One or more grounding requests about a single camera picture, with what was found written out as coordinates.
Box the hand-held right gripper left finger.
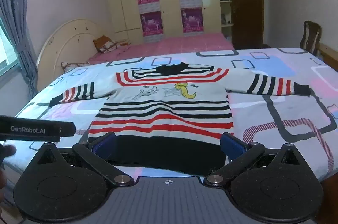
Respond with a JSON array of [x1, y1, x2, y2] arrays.
[[34, 132, 134, 187]]

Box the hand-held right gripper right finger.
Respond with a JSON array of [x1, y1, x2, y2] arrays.
[[204, 132, 304, 187]]

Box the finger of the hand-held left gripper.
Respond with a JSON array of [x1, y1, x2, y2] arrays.
[[56, 122, 76, 136]]

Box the striped sweater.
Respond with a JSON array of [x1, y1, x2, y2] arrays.
[[50, 62, 311, 177]]

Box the person's left hand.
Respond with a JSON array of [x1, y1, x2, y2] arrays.
[[0, 144, 17, 201]]

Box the printed bed blanket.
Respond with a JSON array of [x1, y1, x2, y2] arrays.
[[5, 47, 338, 183]]

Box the small patterned pillow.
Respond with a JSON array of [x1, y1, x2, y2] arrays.
[[61, 61, 90, 72]]

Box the window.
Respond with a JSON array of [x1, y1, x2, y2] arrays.
[[0, 15, 20, 77]]

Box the cream round headboard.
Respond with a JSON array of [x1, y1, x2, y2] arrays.
[[36, 19, 106, 82]]

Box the orange patterned pillow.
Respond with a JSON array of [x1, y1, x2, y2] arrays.
[[93, 35, 130, 54]]

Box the pink bed sheet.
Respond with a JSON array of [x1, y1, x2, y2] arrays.
[[88, 33, 235, 65]]

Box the blue-grey curtain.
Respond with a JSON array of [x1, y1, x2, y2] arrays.
[[0, 0, 39, 92]]

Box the wooden chair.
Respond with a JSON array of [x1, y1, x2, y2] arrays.
[[300, 20, 322, 56]]

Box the brown wooden door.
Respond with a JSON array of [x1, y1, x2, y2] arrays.
[[226, 0, 264, 50]]

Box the cream corner shelf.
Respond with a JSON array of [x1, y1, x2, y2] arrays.
[[215, 0, 235, 48]]

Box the wooden bed frame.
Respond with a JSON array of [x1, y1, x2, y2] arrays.
[[317, 43, 338, 71]]

